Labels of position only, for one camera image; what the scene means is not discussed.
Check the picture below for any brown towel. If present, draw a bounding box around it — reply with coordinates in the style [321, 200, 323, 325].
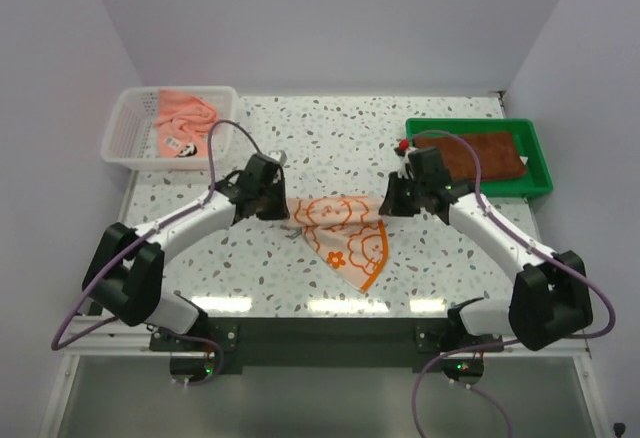
[412, 131, 530, 183]

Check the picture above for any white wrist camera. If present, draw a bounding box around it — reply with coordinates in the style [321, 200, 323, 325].
[267, 150, 287, 166]
[394, 139, 415, 179]

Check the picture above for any peach pink towel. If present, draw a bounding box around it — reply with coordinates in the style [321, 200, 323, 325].
[154, 89, 219, 159]

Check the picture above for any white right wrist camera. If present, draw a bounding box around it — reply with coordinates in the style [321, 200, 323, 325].
[394, 139, 415, 179]

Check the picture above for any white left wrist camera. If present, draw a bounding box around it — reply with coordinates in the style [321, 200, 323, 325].
[267, 150, 287, 166]

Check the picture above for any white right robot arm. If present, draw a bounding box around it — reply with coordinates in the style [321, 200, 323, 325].
[379, 143, 593, 351]

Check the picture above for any white plastic laundry basket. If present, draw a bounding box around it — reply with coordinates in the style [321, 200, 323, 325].
[101, 86, 240, 171]

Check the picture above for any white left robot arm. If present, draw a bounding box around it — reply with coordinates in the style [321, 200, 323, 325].
[82, 151, 289, 351]

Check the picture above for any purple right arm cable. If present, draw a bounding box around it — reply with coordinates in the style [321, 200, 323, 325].
[394, 129, 617, 438]

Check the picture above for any orange patterned cream towel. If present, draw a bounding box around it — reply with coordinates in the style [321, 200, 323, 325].
[286, 196, 390, 293]

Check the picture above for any aluminium rail frame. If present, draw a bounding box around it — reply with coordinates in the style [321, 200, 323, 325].
[37, 277, 606, 438]

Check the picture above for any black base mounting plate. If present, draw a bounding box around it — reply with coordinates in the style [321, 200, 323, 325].
[149, 317, 494, 375]

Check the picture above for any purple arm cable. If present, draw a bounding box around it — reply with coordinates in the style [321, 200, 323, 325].
[50, 118, 266, 387]
[394, 129, 617, 438]

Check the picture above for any green plastic tray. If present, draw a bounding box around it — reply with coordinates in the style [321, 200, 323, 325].
[405, 118, 553, 199]

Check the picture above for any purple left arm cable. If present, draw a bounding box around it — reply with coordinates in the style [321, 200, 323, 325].
[50, 118, 266, 387]

